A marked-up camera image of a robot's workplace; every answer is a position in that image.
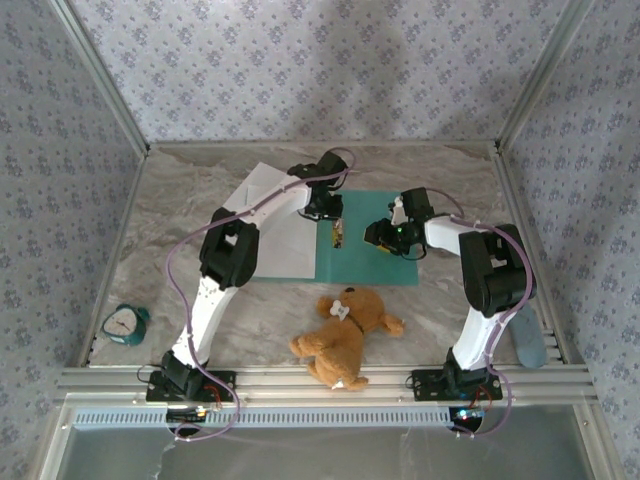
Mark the green paper folder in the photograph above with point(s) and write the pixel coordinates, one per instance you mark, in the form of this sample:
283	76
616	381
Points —
370	265

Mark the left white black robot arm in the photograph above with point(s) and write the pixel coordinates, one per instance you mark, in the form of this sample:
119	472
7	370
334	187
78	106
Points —
210	310

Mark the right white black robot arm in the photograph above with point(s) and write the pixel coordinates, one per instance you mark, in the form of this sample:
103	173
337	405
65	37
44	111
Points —
475	340

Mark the brown teddy bear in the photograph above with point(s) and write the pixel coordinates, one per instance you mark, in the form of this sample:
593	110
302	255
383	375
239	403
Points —
345	340

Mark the blue-grey glasses case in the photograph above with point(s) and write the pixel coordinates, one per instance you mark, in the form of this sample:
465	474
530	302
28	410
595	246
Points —
532	345

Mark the small circuit board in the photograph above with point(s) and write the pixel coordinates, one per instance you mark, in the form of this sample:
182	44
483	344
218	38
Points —
467	414
187	413

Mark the grey metal lower panel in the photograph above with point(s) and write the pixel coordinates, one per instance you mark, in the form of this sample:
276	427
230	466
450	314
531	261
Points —
320	455

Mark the teal alarm clock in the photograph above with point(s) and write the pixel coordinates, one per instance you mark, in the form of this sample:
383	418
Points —
122	325

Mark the thin aluminium table-edge rail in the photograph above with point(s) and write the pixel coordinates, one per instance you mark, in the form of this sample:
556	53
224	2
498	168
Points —
320	144

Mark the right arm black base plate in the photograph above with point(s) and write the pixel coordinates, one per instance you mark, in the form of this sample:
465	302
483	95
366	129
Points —
425	382

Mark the aluminium mounting rail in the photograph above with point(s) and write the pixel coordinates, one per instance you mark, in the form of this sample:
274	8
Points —
280	382

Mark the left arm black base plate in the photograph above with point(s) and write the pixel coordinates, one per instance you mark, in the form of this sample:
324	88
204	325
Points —
225	380

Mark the aluminium frame post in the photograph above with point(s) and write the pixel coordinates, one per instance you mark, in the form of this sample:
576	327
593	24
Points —
102	75
545	75

